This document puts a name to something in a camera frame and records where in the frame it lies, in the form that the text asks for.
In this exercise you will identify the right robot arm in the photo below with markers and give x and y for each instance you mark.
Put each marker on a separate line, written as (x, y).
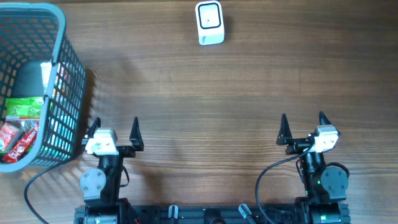
(325, 183)

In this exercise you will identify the small red white packet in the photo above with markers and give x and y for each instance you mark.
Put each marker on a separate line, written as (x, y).
(9, 136)

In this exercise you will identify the clear green snack bag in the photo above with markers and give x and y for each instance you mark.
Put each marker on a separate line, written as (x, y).
(25, 125)

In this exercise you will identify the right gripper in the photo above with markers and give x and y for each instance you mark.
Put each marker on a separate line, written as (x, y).
(301, 146)

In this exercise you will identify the grey plastic mesh basket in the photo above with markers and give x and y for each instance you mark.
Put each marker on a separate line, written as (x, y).
(32, 33)

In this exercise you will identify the cup noodles cup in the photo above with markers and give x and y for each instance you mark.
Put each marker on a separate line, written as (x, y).
(49, 73)

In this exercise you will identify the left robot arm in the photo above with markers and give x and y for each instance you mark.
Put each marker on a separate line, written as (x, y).
(101, 185)

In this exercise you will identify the red chocolate bar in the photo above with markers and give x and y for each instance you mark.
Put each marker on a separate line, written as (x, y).
(21, 147)

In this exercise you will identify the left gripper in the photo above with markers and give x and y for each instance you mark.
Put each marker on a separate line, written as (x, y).
(123, 149)

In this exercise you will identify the white barcode scanner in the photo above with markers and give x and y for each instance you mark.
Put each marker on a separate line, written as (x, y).
(210, 24)

